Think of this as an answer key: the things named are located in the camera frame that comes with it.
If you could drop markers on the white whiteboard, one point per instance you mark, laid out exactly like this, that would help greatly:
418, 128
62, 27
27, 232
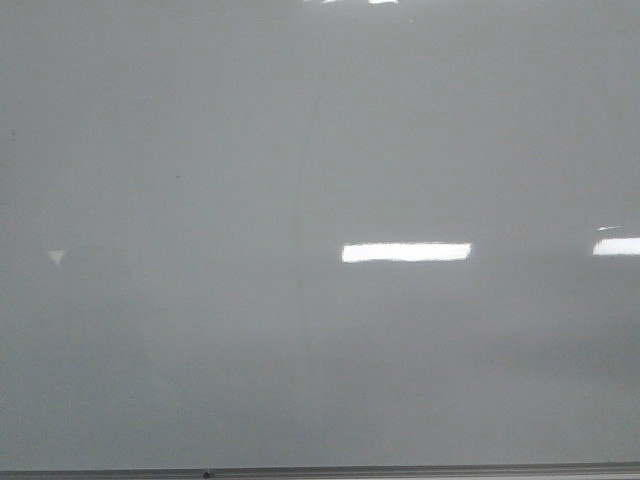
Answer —
318, 233

